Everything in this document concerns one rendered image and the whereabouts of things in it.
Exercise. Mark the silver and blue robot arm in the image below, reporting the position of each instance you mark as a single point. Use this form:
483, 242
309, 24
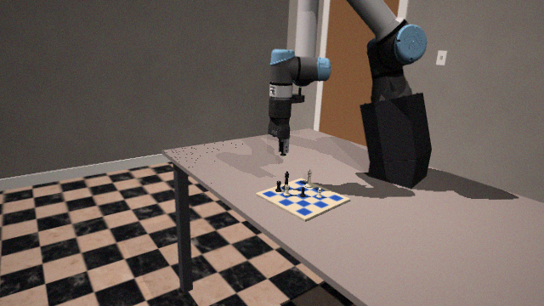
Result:
401, 44

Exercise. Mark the blue and cream chessboard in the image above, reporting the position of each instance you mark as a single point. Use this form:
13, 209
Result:
306, 207

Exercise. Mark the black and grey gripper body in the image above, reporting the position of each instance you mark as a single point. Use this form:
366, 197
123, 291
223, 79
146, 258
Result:
280, 105

